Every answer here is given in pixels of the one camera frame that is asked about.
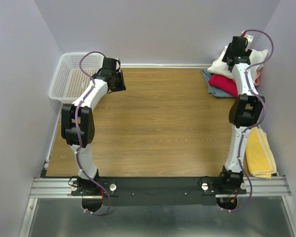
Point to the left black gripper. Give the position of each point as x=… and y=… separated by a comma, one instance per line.
x=122, y=86

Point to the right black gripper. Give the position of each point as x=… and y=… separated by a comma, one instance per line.
x=247, y=53

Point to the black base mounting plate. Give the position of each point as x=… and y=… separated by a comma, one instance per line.
x=149, y=191

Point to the folded pink t shirt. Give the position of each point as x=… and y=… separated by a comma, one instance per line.
x=256, y=82

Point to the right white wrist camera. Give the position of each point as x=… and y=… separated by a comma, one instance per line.
x=249, y=39

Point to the yellow folded towel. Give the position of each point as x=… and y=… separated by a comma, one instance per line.
x=259, y=157

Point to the white floral t shirt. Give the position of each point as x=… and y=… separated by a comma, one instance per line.
x=219, y=67

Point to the folded blue t shirt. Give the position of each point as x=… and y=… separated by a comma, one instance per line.
x=212, y=89

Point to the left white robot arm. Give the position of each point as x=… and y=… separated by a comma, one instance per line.
x=77, y=123

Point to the folded red t shirt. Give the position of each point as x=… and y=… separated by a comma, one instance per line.
x=224, y=83

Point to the white plastic basket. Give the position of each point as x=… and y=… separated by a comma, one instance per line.
x=71, y=79

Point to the aluminium rail frame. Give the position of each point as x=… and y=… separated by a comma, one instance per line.
x=264, y=211

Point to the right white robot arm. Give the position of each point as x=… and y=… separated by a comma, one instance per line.
x=243, y=115

